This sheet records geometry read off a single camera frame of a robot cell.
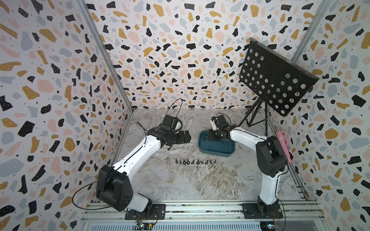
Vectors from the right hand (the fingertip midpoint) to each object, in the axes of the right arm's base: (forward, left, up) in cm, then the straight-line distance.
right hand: (208, 135), depth 97 cm
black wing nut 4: (-16, -1, -7) cm, 17 cm away
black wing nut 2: (-16, +5, -7) cm, 18 cm away
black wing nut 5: (-16, -4, -7) cm, 17 cm away
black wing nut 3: (-17, +1, -7) cm, 18 cm away
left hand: (-10, +14, +12) cm, 21 cm away
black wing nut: (-16, +21, -6) cm, 27 cm away
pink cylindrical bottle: (+6, -54, -9) cm, 55 cm away
